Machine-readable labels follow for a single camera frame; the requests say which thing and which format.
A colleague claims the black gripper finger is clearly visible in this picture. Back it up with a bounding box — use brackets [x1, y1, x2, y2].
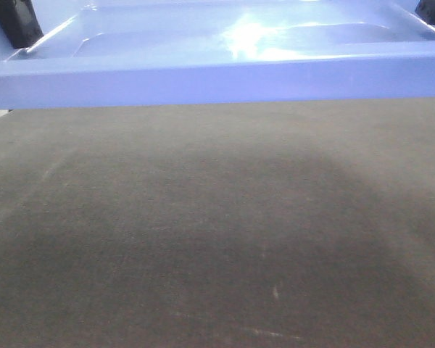
[415, 0, 435, 25]
[0, 0, 44, 49]

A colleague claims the blue plastic tray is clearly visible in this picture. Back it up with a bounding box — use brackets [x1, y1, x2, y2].
[0, 1, 435, 109]

